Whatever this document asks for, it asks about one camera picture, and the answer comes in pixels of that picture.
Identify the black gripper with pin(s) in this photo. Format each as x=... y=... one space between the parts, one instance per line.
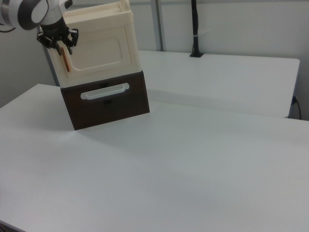
x=55 y=29

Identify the grey partition frame post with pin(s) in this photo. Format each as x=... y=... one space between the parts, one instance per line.
x=158 y=24

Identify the cream cabinet door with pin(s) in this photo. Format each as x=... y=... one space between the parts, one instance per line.
x=101 y=53

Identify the cream plastic cabinet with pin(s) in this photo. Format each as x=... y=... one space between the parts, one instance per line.
x=135 y=48

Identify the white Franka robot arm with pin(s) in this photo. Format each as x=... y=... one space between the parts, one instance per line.
x=24 y=14

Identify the black pole with clamp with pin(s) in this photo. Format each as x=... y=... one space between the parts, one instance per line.
x=195 y=24

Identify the dark brown drawer unit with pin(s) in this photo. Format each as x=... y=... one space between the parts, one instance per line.
x=108 y=113

